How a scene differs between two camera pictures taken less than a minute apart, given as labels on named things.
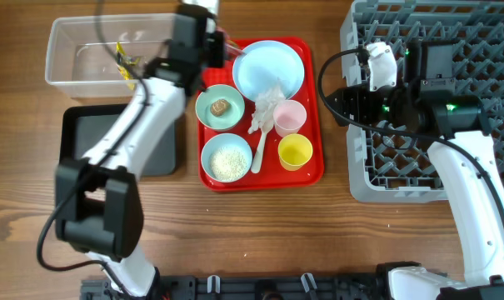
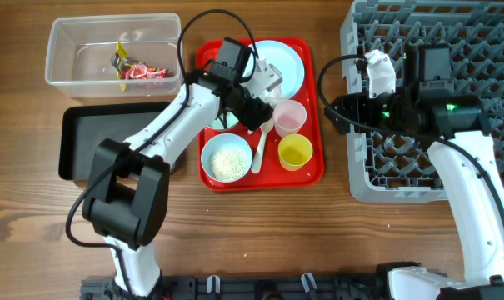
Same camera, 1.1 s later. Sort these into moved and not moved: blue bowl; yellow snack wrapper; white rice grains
Moved: yellow snack wrapper
Not moved: white rice grains; blue bowl
